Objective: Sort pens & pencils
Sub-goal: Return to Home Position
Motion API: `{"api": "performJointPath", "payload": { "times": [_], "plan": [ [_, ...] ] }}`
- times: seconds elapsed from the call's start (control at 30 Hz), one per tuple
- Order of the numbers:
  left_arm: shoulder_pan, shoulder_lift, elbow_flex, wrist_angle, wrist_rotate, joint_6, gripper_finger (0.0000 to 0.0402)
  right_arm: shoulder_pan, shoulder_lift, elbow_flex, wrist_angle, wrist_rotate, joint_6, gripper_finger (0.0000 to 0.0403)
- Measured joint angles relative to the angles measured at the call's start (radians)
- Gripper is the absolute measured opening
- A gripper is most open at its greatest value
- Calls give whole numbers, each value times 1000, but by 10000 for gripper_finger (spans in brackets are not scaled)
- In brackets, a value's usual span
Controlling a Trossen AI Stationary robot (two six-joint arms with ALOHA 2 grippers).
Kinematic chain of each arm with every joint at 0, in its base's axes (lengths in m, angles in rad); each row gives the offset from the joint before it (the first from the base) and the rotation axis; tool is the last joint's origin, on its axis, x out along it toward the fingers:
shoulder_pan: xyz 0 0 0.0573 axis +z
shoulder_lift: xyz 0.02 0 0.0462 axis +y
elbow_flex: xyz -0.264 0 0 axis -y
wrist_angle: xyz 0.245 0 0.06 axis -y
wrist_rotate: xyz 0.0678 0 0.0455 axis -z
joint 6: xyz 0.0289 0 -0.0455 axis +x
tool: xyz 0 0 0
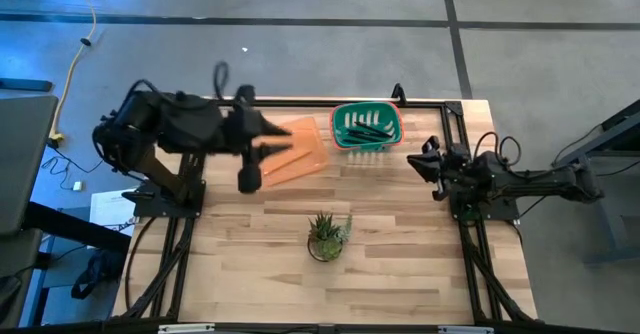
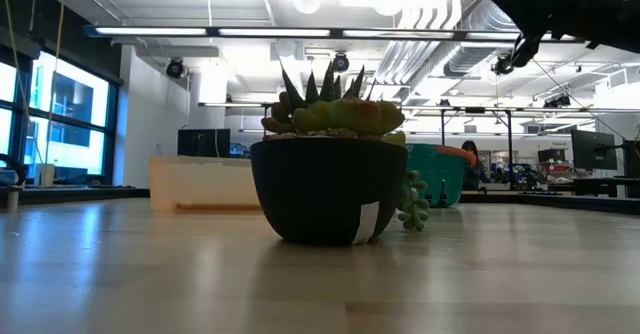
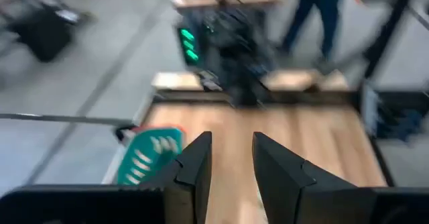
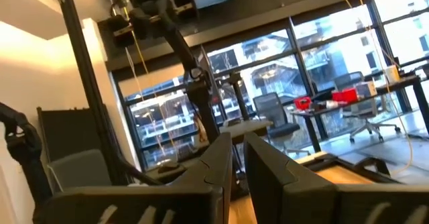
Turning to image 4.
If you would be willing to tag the grey office chair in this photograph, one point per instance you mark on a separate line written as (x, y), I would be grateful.
(348, 81)

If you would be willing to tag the red box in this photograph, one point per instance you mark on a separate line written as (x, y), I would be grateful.
(345, 95)
(302, 103)

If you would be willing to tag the large glass window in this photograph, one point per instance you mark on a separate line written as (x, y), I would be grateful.
(268, 76)

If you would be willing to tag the black flat panel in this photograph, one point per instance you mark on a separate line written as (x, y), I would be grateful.
(67, 133)

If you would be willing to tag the black office desk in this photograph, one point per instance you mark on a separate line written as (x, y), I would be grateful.
(420, 103)

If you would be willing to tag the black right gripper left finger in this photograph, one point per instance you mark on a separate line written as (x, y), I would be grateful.
(134, 207)

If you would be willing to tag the grey cushioned chair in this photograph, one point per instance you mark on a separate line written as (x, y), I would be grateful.
(80, 170)

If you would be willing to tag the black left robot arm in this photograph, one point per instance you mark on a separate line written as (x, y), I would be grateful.
(201, 103)

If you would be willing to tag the black office chair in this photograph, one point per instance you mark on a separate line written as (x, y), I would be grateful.
(271, 110)

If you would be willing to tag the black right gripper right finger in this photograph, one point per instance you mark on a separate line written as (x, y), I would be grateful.
(301, 204)

